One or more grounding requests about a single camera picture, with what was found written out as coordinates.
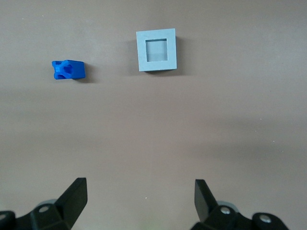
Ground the gray square base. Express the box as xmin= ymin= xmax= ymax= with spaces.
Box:
xmin=136 ymin=28 xmax=178 ymax=72

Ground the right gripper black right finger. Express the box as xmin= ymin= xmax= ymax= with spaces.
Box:
xmin=191 ymin=179 xmax=255 ymax=230

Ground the brown table cover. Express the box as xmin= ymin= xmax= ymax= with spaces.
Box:
xmin=0 ymin=0 xmax=307 ymax=230

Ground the blue plastic part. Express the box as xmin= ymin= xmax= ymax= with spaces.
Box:
xmin=51 ymin=59 xmax=86 ymax=81

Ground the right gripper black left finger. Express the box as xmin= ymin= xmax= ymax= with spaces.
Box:
xmin=16 ymin=177 xmax=88 ymax=230

